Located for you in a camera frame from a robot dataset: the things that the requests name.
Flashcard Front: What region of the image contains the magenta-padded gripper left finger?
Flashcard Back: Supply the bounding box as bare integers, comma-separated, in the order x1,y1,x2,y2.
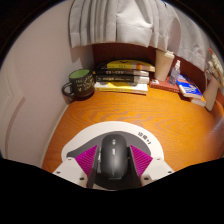
52,144,102,190

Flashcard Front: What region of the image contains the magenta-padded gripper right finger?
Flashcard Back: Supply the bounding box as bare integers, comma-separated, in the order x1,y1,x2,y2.
127,144,175,188

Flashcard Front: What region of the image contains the dark grey computer mouse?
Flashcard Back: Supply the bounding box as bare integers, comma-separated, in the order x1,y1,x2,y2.
100,134,130,181

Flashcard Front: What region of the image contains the round white grey mouse pad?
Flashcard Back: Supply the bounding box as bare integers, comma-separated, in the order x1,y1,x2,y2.
60,121,165,192

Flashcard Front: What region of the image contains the red-brown book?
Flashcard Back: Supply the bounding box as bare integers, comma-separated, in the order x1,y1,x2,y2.
149,78,181,94

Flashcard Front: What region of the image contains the blue paperback book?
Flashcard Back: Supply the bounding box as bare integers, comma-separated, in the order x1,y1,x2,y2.
175,73,204,100

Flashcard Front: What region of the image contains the dark mug green inside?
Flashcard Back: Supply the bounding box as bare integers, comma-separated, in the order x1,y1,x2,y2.
61,68,96,100

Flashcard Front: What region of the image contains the yellow and white book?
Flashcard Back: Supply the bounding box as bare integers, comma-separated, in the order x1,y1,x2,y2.
94,81,149,96

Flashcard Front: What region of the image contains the clear spray bottle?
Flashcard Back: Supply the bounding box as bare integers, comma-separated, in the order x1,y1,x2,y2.
168,59,182,87

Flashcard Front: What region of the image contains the cream lidded tumbler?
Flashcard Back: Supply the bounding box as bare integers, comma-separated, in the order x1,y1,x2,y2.
154,48,176,82

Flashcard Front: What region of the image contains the yellow and black book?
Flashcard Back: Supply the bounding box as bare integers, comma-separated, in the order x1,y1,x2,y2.
105,59,156,73

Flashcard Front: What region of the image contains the white curtain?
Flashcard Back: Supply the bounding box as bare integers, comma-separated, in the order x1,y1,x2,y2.
68,0,214,73

